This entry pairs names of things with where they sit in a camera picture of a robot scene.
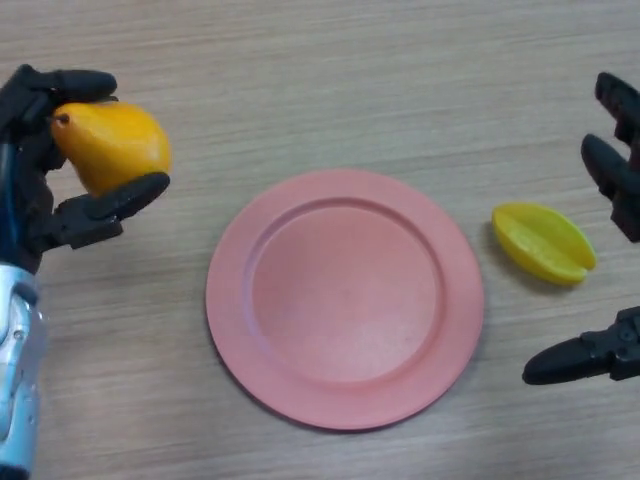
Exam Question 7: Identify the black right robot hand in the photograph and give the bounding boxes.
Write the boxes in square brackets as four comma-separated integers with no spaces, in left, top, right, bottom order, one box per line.
[522,72,640,386]

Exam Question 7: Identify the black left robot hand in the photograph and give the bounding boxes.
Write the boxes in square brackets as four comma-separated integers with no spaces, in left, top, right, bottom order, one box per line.
[0,64,172,276]

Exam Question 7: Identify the yellow orange pear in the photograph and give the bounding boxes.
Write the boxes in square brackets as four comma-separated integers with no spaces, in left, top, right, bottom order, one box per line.
[49,101,174,199]

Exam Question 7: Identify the pink round plate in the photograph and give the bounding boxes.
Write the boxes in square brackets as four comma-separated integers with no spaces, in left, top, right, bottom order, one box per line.
[205,168,485,431]

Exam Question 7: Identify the yellow starfruit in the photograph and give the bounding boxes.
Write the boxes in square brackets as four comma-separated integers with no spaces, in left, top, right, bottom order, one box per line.
[491,201,598,286]

